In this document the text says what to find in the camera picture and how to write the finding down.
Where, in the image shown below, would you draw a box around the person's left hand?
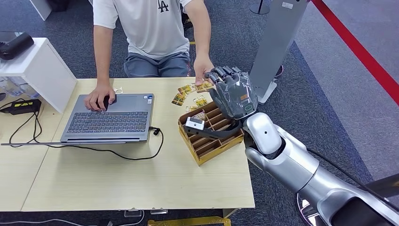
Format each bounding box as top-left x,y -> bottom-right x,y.
193,55 -> 215,86

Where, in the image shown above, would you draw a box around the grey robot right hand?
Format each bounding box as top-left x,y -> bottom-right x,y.
205,66 -> 259,121

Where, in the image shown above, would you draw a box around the person's right hand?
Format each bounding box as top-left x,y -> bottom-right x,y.
84,82 -> 117,112

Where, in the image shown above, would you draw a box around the black computer mouse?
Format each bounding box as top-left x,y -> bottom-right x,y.
98,95 -> 118,111

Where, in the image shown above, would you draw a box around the person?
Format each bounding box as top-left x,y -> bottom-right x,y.
92,0 -> 194,79

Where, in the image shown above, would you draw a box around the wooden slotted card holder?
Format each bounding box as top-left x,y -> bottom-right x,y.
178,101 -> 245,167

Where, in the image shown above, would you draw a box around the grey laptop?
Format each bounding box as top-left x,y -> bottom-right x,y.
1,93 -> 155,146

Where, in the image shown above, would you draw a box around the white shelf box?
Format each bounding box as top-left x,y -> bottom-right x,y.
0,37 -> 79,113

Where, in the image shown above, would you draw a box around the grey standing panel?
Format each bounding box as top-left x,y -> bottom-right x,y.
249,0 -> 309,105

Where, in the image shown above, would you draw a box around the black power adapter yellow label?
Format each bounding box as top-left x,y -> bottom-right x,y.
0,99 -> 43,115

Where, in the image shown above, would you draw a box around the clear plastic bottles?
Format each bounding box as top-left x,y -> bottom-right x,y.
0,76 -> 41,100

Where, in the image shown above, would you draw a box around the round grey stand base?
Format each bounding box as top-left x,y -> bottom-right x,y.
249,0 -> 272,16

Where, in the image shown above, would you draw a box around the black handheld device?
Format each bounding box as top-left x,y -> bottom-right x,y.
0,32 -> 35,61

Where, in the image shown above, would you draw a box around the white cabinet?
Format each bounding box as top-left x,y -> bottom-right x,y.
29,0 -> 53,22

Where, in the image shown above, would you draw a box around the dark grey bar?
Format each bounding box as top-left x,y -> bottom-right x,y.
358,173 -> 399,199

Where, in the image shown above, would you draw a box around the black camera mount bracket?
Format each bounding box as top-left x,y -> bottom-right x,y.
184,120 -> 244,139

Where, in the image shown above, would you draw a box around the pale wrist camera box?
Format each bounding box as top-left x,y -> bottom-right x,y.
189,117 -> 206,131

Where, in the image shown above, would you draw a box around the black power cable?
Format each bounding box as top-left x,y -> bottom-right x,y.
8,111 -> 164,161

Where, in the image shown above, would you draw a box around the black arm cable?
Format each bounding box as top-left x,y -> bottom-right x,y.
307,149 -> 399,208

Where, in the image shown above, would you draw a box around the white cable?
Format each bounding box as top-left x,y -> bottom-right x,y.
0,210 -> 145,226

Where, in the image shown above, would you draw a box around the yellow metal frame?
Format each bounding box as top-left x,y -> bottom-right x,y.
147,217 -> 232,226

